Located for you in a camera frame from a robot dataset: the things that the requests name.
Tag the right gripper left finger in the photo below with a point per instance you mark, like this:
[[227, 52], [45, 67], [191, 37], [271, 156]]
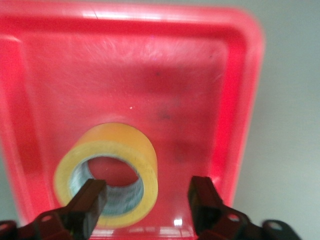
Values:
[[87, 207]]

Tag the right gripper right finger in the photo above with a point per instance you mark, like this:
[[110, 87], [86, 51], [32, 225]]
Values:
[[207, 207]]

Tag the yellow tape roll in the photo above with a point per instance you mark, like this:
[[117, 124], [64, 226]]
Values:
[[120, 140]]

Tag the red plastic tray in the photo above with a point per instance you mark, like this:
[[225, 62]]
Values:
[[100, 75]]

